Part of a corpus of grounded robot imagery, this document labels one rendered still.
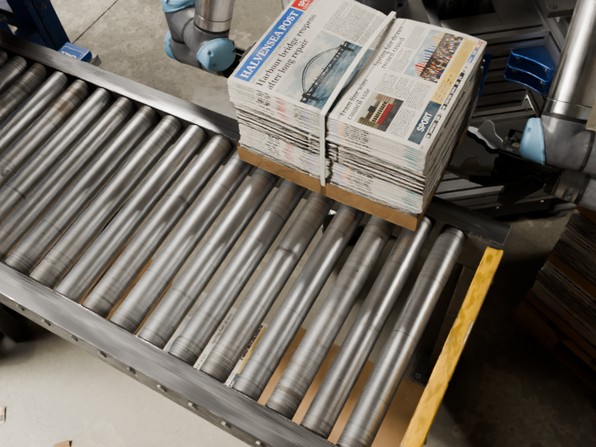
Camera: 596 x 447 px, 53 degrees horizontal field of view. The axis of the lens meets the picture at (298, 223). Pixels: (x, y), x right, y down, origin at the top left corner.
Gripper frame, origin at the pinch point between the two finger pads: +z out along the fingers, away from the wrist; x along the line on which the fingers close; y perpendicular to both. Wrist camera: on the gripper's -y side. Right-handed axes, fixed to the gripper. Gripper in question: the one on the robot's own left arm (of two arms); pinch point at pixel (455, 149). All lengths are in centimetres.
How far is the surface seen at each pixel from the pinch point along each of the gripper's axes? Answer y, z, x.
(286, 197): -0.3, 25.0, 25.7
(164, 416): -82, 52, 61
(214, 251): -1, 31, 42
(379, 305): -0.7, -0.5, 38.8
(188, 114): 0, 55, 16
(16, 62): 0, 103, 19
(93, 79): 0, 82, 16
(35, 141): -2, 82, 36
